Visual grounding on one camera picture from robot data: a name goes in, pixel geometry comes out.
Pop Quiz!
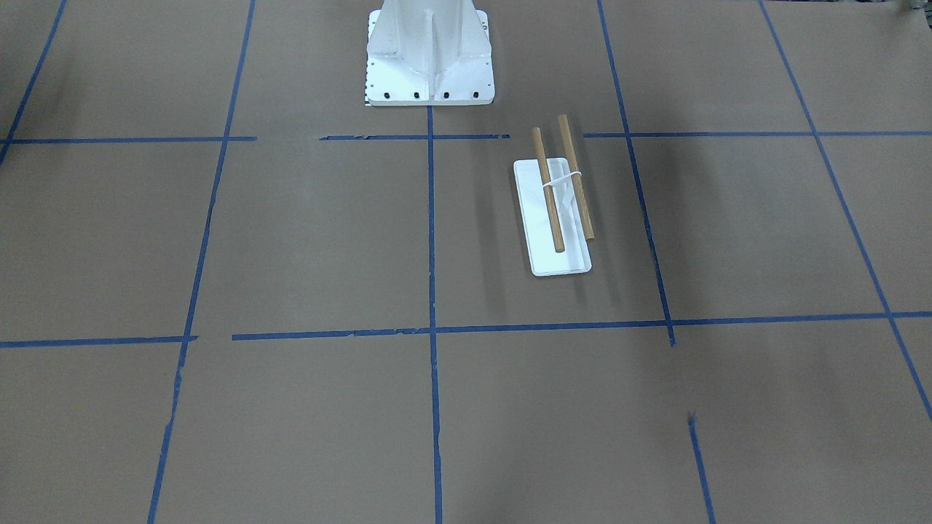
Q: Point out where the wooden rack rod inner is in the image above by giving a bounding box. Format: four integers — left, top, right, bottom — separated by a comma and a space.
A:
532, 127, 566, 253

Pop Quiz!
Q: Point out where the wooden rack rod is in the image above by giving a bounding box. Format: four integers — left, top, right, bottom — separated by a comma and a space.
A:
557, 114, 596, 242
532, 127, 566, 253

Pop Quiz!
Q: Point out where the white towel rack base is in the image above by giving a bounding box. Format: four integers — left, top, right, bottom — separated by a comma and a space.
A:
513, 158, 592, 277

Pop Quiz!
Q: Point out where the wooden rack rod outer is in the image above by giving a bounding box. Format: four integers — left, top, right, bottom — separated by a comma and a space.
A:
557, 114, 596, 242

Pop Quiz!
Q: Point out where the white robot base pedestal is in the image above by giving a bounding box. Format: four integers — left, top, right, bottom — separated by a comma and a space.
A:
364, 1, 496, 107

